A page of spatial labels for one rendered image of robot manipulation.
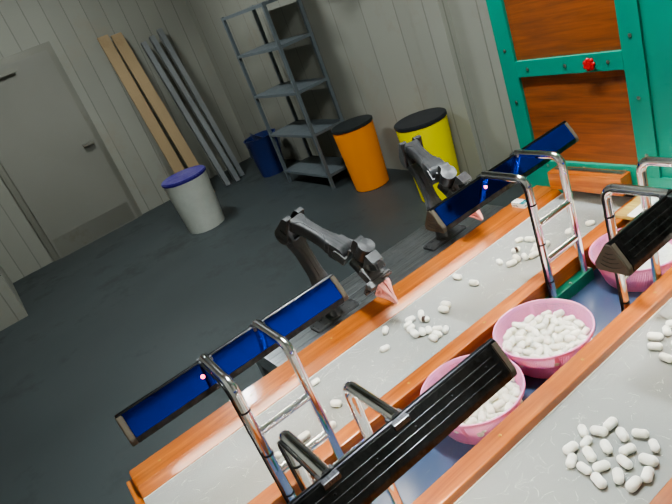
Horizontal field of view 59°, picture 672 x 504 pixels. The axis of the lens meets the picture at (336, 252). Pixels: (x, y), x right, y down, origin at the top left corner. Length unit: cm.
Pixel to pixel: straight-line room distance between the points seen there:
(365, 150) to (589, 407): 396
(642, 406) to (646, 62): 107
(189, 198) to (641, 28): 461
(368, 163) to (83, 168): 364
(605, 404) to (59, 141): 672
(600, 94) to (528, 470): 131
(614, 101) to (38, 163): 632
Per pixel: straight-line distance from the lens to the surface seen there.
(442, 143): 446
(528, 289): 189
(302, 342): 220
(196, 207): 596
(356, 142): 516
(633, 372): 159
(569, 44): 223
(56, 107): 750
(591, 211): 231
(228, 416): 186
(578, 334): 173
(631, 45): 210
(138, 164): 774
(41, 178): 749
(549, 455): 143
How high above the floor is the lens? 179
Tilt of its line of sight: 24 degrees down
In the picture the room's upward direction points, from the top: 22 degrees counter-clockwise
